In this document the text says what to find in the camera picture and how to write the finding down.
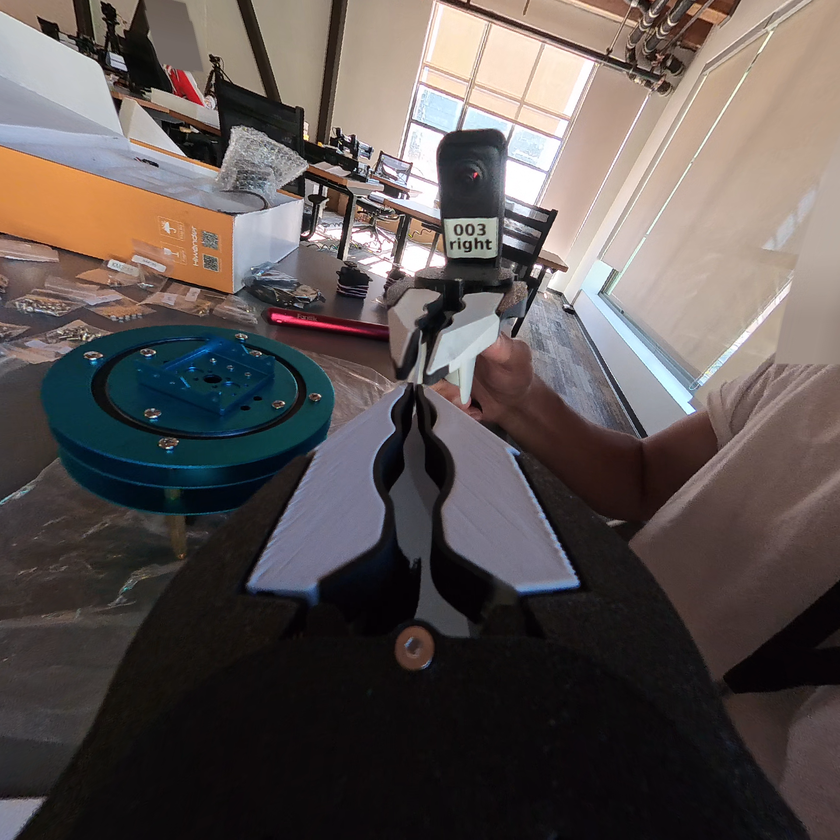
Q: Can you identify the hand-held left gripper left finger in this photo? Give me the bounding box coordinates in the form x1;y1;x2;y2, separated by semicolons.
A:
246;384;418;597

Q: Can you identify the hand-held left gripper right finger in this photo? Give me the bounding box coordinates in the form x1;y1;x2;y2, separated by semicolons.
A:
416;385;582;597

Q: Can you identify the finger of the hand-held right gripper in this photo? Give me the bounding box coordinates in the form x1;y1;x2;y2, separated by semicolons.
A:
423;290;504;386
386;287;439;383

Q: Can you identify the red screwdriver handle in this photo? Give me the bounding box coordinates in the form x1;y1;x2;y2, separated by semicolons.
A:
261;307;391;341

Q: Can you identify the teal round turntable base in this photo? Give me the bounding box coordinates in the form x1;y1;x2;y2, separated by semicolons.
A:
41;325;336;560

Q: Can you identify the pile of small parts bags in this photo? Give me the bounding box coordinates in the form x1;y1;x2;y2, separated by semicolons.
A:
0;236;263;349

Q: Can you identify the person's right forearm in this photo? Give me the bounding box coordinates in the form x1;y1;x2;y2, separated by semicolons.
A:
518;387;723;522

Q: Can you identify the person's right hand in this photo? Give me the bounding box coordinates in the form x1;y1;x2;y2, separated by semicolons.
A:
433;331;536;427

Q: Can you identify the wooden background table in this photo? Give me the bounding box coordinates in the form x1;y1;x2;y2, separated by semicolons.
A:
384;193;568;273

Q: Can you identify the black office chair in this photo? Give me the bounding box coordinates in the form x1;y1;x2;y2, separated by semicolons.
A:
502;200;559;339
215;79;306;198

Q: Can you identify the large grid window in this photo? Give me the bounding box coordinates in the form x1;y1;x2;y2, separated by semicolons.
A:
400;7;595;221

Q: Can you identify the bubble wrap bag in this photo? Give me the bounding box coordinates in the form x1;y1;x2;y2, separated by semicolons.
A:
217;126;309;194

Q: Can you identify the large clear plastic bag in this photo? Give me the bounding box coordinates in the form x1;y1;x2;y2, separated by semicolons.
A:
0;348;403;657

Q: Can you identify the person's beige clothing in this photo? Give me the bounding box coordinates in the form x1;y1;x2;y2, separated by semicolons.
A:
630;357;840;840

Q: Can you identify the white roller blind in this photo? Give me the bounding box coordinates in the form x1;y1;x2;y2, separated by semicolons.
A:
600;0;840;388

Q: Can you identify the orange white cardboard box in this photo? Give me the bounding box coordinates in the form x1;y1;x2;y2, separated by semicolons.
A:
0;10;306;294

